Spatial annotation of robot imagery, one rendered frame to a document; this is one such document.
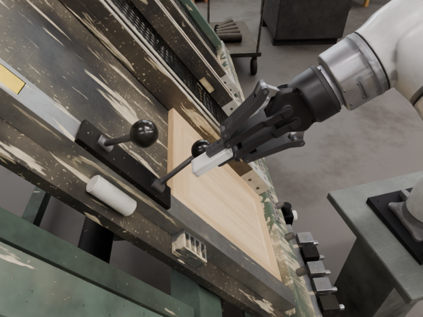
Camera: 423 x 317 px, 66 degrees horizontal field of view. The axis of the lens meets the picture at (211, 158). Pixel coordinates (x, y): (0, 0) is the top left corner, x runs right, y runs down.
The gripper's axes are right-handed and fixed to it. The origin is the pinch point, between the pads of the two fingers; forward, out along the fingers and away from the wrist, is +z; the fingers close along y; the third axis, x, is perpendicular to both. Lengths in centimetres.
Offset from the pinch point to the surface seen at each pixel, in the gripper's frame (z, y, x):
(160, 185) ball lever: 10.9, 0.1, 1.1
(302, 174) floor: 14, 167, 142
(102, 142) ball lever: 11.1, -12.5, 0.9
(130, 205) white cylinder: 14.1, -3.0, -3.7
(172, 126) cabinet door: 15.2, 8.4, 32.6
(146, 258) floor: 111, 98, 77
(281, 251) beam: 12, 57, 16
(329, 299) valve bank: 8, 77, 7
